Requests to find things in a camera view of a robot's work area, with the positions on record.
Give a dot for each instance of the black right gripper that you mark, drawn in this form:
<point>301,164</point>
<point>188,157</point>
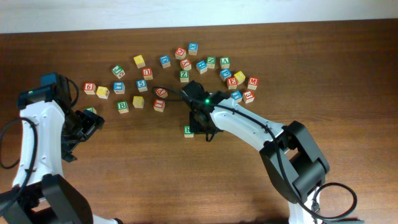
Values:
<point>196,126</point>

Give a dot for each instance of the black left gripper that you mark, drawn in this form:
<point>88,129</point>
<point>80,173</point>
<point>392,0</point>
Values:
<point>86,125</point>

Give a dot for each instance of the green R block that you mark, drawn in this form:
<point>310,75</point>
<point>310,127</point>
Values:
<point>187,132</point>

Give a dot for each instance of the yellow S block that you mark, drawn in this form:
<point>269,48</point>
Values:
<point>138,101</point>

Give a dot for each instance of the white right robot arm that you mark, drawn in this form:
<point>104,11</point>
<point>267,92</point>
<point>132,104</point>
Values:
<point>294,162</point>

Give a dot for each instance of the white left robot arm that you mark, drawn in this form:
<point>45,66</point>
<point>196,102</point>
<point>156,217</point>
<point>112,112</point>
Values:
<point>51,129</point>

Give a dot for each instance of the green b block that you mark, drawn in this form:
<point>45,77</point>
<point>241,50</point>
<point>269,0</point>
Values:
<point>122,107</point>
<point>91,110</point>

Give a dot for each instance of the red 6 block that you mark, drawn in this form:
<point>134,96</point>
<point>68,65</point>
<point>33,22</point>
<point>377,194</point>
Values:
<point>89,88</point>

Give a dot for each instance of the yellow block far left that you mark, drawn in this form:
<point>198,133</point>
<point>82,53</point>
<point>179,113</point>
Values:
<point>102,92</point>

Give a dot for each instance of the blue F block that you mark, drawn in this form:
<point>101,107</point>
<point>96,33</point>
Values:
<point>237,96</point>

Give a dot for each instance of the red K block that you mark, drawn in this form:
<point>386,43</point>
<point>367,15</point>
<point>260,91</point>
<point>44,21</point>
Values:
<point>161,92</point>

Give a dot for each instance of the green Z block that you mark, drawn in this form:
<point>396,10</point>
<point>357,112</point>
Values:
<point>184,76</point>

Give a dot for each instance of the red E block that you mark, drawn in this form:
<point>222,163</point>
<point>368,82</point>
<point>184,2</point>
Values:
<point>231,83</point>

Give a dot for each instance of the blue block left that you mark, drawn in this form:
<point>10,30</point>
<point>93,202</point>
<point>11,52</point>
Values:
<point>119,88</point>

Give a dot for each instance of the blue P block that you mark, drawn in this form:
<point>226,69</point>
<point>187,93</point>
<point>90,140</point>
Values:
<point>224,74</point>

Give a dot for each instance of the red 3 block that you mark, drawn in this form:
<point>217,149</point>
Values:
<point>248,96</point>

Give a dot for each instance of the blue H block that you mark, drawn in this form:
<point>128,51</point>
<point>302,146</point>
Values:
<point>201,67</point>

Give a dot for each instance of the red Y block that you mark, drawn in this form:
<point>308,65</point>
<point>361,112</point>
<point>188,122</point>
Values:
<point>186,64</point>

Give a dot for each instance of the yellow block right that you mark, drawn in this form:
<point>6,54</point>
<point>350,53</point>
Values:
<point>240,77</point>

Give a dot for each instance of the green N block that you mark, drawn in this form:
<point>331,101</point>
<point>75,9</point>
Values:
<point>210,62</point>

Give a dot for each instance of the green V block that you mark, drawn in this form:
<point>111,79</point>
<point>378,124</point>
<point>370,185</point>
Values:
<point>225,62</point>

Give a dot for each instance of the green J block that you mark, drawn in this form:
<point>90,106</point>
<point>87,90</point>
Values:
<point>118,71</point>

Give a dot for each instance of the red M block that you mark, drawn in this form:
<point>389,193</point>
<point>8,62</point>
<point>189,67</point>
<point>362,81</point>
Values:
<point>253,83</point>

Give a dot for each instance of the blue 5 block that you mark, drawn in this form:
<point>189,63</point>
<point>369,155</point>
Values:
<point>141,85</point>

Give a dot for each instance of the blue D block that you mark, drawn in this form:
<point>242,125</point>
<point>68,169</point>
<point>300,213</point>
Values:
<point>165,61</point>

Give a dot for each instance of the red C block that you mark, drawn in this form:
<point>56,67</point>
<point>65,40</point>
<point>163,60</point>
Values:
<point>180,53</point>

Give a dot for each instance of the red U block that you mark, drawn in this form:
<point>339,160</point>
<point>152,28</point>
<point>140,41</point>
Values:
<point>147,73</point>

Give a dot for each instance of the blue X block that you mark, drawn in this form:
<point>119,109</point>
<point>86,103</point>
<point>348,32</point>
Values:
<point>192,48</point>

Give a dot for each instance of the yellow block top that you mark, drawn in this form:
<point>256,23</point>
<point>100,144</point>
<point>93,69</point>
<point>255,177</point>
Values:
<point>139,61</point>

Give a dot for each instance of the aluminium rail table edge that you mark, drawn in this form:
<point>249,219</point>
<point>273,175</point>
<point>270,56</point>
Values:
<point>345,221</point>

